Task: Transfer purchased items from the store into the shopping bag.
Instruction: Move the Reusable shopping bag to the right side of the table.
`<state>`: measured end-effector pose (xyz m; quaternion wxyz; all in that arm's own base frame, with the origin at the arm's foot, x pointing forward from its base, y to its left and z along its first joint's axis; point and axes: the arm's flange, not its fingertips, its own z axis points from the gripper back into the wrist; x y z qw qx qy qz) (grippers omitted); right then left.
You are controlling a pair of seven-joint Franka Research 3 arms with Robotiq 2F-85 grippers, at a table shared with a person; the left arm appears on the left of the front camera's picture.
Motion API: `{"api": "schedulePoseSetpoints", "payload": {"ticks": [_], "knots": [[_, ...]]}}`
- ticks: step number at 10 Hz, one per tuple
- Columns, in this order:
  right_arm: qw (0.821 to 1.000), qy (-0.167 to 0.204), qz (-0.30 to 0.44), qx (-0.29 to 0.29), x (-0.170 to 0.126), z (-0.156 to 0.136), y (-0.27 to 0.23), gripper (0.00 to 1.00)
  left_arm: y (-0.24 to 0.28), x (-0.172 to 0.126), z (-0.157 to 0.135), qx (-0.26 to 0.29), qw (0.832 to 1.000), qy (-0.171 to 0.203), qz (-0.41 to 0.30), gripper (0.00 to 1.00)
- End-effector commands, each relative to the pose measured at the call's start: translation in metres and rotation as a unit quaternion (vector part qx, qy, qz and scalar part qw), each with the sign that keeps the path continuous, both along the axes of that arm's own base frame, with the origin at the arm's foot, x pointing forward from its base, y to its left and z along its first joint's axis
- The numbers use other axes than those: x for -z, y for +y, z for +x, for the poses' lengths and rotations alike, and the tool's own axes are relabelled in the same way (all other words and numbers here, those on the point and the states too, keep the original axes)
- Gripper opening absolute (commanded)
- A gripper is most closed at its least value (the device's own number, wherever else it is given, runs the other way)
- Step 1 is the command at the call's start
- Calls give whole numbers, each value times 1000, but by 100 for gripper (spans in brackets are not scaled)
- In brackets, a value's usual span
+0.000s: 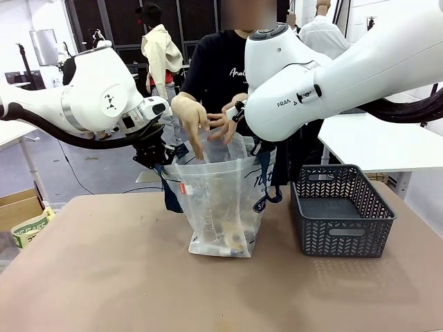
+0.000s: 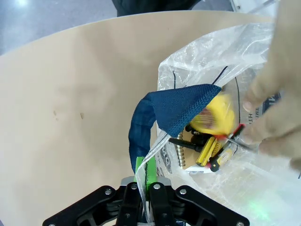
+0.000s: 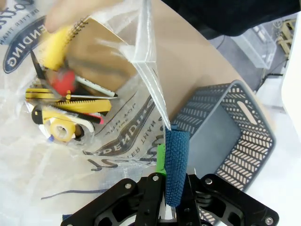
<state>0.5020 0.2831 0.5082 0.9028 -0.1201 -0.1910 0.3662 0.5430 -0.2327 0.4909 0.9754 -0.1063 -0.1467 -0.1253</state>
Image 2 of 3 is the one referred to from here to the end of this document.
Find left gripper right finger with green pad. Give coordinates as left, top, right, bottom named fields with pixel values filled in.
left=145, top=157, right=250, bottom=226

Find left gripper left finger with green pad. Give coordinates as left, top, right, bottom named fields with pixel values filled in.
left=43, top=156, right=147, bottom=226

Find red black pen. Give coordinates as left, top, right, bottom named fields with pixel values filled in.
left=217, top=123, right=246, bottom=143

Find yellow snack packet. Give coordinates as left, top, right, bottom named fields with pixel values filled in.
left=189, top=93, right=236, bottom=136

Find clear shopping bag blue handles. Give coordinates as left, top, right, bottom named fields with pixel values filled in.
left=128, top=22, right=301, bottom=226

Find person's forearm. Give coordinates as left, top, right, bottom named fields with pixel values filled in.
left=267, top=0, right=301, bottom=62

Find person's hand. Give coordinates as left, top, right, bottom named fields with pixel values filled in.
left=242, top=58, right=301, bottom=171

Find brown spiral notebook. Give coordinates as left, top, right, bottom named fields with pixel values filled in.
left=175, top=130, right=214, bottom=174

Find yellow black utility knife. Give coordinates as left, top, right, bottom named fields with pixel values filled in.
left=196, top=137, right=234, bottom=172

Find person's dark clothing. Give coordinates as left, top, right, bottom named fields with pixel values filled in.
left=111, top=0, right=203, bottom=17

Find white object with rod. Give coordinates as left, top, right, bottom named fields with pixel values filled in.
left=230, top=0, right=281, bottom=15

